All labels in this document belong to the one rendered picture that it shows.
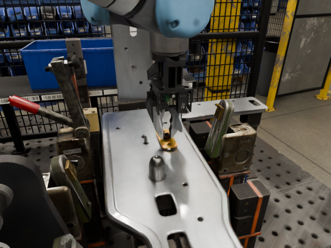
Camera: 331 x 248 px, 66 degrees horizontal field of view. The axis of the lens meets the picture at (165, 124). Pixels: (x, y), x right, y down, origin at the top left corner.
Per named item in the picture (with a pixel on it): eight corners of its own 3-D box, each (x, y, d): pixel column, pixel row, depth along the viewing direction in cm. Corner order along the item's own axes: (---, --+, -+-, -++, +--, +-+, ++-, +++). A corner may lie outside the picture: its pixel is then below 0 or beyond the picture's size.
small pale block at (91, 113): (112, 217, 80) (97, 112, 62) (100, 220, 79) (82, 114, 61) (111, 209, 83) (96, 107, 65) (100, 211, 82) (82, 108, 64)
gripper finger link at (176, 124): (175, 148, 58) (173, 113, 54) (168, 135, 63) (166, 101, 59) (188, 146, 59) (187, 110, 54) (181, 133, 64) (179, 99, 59)
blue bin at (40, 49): (121, 85, 89) (118, 47, 83) (29, 90, 85) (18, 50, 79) (121, 71, 103) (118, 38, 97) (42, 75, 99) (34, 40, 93)
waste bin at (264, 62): (296, 95, 350) (310, 41, 315) (266, 101, 333) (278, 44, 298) (270, 83, 391) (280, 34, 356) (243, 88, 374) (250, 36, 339)
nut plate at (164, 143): (178, 146, 60) (178, 142, 59) (162, 148, 59) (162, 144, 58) (169, 129, 67) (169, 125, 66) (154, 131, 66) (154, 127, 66)
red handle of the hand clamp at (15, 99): (87, 129, 55) (7, 98, 48) (83, 137, 55) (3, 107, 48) (88, 120, 58) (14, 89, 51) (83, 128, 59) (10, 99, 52)
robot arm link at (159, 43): (146, 25, 51) (185, 24, 53) (147, 49, 53) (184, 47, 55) (153, 32, 44) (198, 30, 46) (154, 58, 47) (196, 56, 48)
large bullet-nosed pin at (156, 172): (166, 185, 51) (166, 159, 48) (150, 188, 51) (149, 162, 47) (162, 175, 54) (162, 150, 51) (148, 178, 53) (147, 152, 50)
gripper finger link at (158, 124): (154, 150, 57) (157, 113, 53) (149, 137, 62) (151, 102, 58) (168, 149, 58) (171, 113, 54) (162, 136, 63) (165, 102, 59)
